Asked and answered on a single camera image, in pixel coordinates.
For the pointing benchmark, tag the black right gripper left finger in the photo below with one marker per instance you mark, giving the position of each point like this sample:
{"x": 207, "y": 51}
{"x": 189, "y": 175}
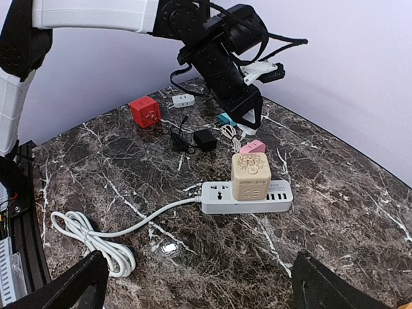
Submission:
{"x": 83, "y": 284}

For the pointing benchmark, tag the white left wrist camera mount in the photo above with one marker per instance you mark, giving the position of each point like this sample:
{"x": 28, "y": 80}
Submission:
{"x": 256, "y": 69}

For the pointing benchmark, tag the pink plug adapter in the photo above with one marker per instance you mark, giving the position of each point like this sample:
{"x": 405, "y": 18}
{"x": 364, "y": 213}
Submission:
{"x": 255, "y": 146}

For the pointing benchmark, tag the red cube socket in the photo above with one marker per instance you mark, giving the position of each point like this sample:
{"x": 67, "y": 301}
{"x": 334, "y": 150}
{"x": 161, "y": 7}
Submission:
{"x": 145, "y": 111}

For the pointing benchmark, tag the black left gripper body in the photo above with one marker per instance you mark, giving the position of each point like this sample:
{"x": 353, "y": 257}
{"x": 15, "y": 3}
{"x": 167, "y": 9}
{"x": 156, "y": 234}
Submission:
{"x": 249, "y": 91}

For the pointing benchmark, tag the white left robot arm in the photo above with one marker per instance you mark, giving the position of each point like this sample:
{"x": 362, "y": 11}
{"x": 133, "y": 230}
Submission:
{"x": 213, "y": 39}

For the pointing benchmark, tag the teal usb charger plug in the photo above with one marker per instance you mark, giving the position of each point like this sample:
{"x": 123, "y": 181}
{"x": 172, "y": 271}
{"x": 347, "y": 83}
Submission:
{"x": 224, "y": 119}

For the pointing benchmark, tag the white usb charger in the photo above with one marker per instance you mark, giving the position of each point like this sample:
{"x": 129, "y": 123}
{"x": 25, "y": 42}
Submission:
{"x": 249, "y": 131}

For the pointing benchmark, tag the white adapter plug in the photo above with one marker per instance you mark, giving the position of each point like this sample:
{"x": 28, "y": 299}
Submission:
{"x": 183, "y": 101}

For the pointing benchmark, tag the black plug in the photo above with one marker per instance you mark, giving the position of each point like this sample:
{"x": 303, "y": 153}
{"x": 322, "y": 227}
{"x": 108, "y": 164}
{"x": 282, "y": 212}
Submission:
{"x": 205, "y": 140}

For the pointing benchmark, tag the beige cube socket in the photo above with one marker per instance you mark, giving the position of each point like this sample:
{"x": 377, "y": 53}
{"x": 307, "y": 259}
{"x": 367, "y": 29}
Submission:
{"x": 250, "y": 176}

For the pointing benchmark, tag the white power strip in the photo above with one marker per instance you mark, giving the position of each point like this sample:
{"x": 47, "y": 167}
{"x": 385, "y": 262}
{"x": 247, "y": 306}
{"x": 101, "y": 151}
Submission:
{"x": 218, "y": 198}

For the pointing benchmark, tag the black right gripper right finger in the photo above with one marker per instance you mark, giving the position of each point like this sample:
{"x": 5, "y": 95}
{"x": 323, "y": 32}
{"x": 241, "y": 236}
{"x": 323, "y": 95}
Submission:
{"x": 316, "y": 286}

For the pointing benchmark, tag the white slotted cable duct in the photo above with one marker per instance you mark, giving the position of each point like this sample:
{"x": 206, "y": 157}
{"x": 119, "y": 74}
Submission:
{"x": 8, "y": 294}

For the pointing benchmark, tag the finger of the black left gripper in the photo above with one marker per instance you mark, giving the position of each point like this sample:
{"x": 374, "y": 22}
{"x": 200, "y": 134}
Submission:
{"x": 248, "y": 112}

